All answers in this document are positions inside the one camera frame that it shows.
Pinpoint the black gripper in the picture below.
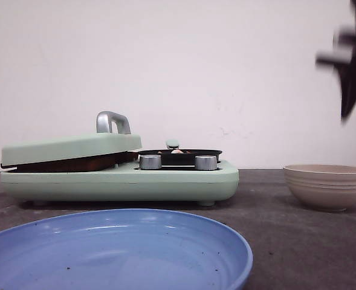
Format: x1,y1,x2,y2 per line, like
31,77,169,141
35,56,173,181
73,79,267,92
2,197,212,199
316,1,356,121

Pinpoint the black round frying pan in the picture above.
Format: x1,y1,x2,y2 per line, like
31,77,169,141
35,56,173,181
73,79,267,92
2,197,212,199
138,139,222,166

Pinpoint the white bread slice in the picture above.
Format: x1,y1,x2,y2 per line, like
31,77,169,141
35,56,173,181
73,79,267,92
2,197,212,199
15,152,138,173

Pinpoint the blue round plate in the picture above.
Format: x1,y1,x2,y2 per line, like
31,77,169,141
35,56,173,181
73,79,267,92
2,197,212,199
0,208,253,289

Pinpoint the right silver control knob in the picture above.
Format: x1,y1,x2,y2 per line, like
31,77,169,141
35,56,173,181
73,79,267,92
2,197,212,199
195,155,218,171

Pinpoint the left silver control knob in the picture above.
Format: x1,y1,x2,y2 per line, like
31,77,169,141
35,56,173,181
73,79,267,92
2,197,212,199
139,155,162,170

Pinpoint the pink shrimp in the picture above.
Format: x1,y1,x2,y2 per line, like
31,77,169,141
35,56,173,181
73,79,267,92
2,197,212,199
171,149,184,154

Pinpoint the mint green breakfast maker base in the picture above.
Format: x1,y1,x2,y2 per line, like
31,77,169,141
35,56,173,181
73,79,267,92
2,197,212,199
0,160,239,205

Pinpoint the breakfast maker hinged lid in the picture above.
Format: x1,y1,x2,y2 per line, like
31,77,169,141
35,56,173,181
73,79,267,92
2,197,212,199
0,111,142,170

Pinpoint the silver control knob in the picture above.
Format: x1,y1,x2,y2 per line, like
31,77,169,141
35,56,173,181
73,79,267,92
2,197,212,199
139,155,162,170
195,155,218,171

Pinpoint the beige ribbed bowl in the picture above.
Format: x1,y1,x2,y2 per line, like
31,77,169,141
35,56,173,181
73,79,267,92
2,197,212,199
283,164,356,211

